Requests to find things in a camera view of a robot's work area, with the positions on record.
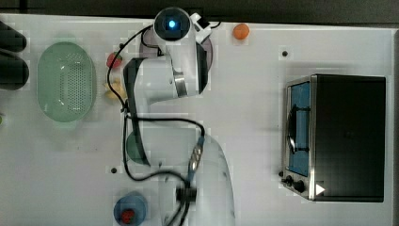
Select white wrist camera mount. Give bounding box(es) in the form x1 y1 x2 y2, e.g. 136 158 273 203
190 13 212 43

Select orange plush fruit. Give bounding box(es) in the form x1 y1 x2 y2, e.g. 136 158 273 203
232 24 250 40

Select yellow plush peeled banana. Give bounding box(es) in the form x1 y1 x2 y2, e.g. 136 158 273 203
104 78 127 100

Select small red fruit in bowl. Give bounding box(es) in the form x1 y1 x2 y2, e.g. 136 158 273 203
120 209 136 224

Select red plush strawberry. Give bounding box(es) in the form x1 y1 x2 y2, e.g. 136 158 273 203
106 52 123 69

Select green perforated colander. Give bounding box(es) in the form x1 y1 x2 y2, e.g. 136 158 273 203
37 41 95 122

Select silver black toaster oven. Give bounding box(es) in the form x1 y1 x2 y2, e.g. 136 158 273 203
279 73 387 202

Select blue bowl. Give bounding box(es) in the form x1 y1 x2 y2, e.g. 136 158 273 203
113 191 148 226

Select green mug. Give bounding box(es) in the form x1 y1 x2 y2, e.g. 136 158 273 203
126 133 145 165

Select black pot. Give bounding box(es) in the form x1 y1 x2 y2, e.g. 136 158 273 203
0 22 29 90

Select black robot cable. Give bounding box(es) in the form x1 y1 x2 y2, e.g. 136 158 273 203
106 21 222 226

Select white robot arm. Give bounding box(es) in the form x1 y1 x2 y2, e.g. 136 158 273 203
123 7 236 226

